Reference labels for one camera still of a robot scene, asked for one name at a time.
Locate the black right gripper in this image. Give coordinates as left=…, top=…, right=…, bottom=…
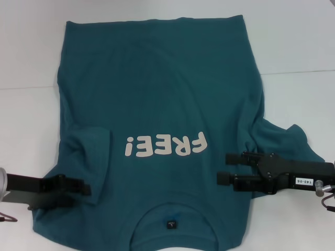
left=217, top=151, right=335, bottom=196

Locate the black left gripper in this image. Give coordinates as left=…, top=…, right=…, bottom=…
left=7, top=174, right=92, bottom=196

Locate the teal FREE print t-shirt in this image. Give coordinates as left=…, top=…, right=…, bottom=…
left=31, top=15, right=327, bottom=251

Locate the right gripper cable with plug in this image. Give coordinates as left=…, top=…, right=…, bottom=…
left=315, top=179, right=335, bottom=212

